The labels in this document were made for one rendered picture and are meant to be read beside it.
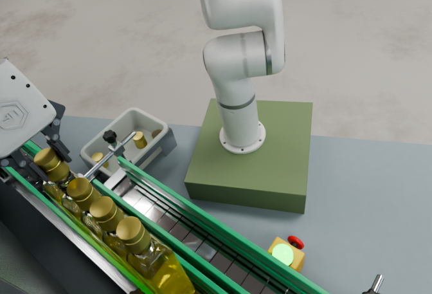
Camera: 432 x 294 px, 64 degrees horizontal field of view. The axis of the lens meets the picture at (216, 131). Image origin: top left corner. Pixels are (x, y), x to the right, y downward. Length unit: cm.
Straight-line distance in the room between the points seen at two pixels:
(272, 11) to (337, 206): 51
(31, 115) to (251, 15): 42
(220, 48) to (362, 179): 52
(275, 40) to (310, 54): 189
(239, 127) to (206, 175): 15
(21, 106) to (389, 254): 79
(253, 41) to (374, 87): 172
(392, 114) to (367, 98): 17
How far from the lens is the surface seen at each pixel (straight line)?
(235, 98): 78
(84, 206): 57
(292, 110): 100
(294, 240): 83
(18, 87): 52
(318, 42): 271
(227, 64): 72
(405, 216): 97
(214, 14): 70
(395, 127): 218
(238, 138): 89
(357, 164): 102
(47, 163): 56
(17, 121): 52
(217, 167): 90
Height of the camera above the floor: 157
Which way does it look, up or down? 48 degrees down
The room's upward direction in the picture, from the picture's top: 12 degrees counter-clockwise
